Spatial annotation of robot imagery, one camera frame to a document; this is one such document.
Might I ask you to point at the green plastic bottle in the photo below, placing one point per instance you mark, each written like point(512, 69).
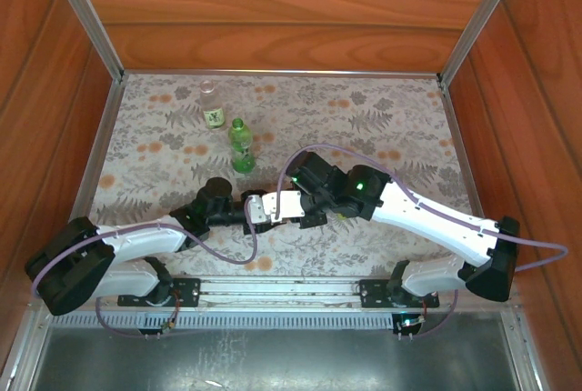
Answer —
point(242, 154)

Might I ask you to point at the clear bottle green label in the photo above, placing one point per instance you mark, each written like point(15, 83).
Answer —
point(213, 116)

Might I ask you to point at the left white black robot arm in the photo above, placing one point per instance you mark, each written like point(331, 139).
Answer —
point(136, 241)

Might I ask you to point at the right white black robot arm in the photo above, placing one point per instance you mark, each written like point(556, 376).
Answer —
point(432, 223)

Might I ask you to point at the floral tablecloth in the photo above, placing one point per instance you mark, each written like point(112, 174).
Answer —
point(318, 104)

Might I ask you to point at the small green-lit circuit board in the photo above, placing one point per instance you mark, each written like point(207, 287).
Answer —
point(411, 321)

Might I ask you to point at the grey metal sheet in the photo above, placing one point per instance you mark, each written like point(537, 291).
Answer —
point(273, 359)

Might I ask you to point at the aluminium lower side bar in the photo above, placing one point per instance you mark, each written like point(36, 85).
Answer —
point(26, 350)
point(524, 350)

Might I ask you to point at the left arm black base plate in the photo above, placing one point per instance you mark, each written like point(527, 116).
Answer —
point(188, 293)

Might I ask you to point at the aluminium mounting rail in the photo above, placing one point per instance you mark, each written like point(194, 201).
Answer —
point(282, 288)

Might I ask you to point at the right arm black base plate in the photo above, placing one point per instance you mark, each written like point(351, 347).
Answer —
point(370, 293)

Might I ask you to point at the aluminium back frame bar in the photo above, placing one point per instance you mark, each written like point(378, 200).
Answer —
point(282, 73)

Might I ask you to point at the aluminium side floor rail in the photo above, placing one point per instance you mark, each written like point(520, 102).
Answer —
point(98, 136)
point(456, 127)

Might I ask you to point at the aluminium frame post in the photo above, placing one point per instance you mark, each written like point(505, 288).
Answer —
point(481, 13)
point(86, 13)

